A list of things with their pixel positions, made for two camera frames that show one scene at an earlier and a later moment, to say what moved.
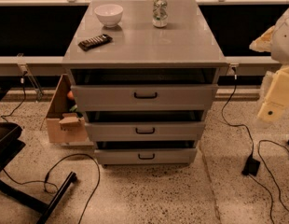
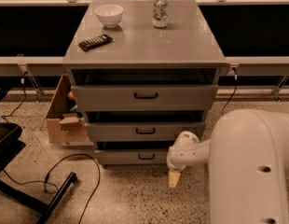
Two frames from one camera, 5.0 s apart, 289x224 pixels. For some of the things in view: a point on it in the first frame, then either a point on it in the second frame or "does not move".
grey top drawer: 144,97 does not move
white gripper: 284,41 -> 174,162
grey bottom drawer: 144,156 does not move
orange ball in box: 70,94 does not move
